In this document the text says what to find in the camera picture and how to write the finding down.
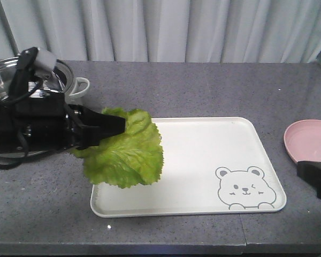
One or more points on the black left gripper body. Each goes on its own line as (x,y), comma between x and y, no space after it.
(44,123)

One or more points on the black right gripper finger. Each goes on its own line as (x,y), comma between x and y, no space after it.
(310,172)

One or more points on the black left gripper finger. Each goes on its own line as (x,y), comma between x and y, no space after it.
(92,135)
(108,124)

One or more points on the pink round plate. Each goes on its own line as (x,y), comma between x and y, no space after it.
(302,140)

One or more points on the green lettuce leaf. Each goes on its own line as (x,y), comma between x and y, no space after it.
(125,160)

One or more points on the cream bear serving tray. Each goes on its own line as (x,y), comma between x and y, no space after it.
(212,165)

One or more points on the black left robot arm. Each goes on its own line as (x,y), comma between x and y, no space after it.
(7,128)

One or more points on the pale green electric pot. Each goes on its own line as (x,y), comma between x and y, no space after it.
(16,81)

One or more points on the grey pleated curtain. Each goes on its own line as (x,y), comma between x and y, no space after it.
(165,31)

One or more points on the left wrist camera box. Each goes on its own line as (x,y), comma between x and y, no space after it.
(44,63)

